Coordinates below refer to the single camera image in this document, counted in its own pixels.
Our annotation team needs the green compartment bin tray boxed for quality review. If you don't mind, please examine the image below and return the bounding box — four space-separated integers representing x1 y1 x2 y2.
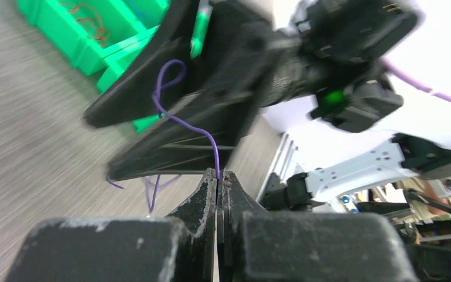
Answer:
18 1 211 133

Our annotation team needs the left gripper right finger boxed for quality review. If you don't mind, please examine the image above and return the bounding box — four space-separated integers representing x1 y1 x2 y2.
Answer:
217 170 266 282

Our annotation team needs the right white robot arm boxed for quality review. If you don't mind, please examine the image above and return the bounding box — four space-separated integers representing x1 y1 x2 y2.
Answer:
84 1 420 181

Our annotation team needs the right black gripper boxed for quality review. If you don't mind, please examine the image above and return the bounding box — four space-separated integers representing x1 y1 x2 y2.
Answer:
83 1 306 180

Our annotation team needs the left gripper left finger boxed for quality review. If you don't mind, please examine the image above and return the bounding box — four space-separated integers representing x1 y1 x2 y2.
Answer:
167 168 218 281

